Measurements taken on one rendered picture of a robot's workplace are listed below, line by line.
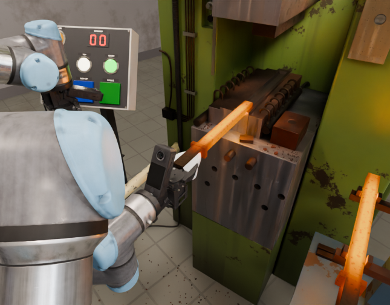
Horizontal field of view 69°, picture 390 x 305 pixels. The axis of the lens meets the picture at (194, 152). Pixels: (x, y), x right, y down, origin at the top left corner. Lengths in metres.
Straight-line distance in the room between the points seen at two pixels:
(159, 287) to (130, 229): 1.08
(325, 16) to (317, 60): 0.17
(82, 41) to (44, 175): 0.90
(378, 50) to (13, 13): 3.32
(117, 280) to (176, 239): 1.15
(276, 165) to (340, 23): 0.62
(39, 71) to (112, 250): 0.38
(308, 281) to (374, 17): 0.73
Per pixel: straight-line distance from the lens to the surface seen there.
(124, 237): 0.58
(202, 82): 1.18
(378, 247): 2.07
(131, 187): 1.21
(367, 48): 0.93
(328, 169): 1.14
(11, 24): 3.68
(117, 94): 1.07
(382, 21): 0.92
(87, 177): 0.27
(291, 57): 1.36
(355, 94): 0.99
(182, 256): 1.74
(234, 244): 1.32
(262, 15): 0.85
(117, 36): 1.10
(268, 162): 0.94
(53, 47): 0.84
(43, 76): 0.67
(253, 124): 0.96
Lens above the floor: 1.46
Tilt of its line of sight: 38 degrees down
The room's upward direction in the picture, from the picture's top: straight up
